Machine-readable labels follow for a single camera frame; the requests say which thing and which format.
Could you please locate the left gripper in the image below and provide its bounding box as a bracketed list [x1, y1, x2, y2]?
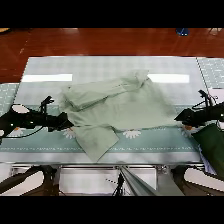
[47, 112, 75, 133]

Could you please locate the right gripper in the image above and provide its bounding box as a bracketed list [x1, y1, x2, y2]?
[174, 107, 197, 128]

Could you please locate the pale green shirt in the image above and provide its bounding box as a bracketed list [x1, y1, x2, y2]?
[59, 69, 180, 163]

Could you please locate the dark green garment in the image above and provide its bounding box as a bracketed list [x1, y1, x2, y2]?
[192, 122, 224, 178]

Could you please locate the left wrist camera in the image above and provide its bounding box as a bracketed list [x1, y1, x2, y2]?
[39, 95, 56, 115]

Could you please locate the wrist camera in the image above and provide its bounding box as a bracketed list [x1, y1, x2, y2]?
[39, 95, 56, 115]
[198, 89, 215, 110]

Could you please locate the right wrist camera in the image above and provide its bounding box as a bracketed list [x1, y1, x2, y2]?
[198, 89, 215, 110]

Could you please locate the silver frame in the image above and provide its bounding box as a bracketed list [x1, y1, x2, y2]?
[9, 162, 205, 197]

